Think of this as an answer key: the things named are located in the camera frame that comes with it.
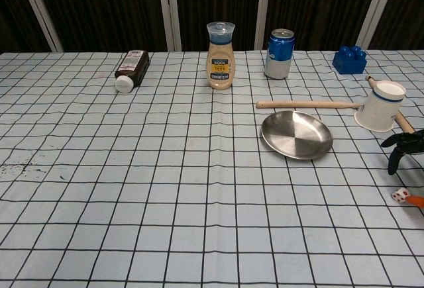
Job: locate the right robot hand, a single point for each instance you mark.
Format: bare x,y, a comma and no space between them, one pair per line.
410,140

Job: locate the white paper cup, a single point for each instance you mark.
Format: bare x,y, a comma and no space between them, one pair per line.
379,109

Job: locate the small white die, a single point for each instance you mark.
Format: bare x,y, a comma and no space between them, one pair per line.
399,195

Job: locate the round metal plate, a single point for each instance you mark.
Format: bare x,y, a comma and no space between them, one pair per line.
296,135

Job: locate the wooden drumstick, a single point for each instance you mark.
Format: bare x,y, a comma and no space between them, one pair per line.
405,124
308,104

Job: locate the blue toy building brick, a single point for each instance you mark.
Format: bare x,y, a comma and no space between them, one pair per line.
349,61

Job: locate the blue and silver soda can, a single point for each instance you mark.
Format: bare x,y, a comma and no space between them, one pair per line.
280,56

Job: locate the small jar with clear lid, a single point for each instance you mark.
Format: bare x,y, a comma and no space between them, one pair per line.
220,66

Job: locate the checkered light blue tablecloth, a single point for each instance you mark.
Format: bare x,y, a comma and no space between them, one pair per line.
165,185

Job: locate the dark brown bottle white cap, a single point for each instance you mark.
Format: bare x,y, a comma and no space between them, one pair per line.
132,67

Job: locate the white metal frame beam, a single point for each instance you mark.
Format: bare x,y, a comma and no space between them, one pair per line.
169,10
39,10
263,10
376,3

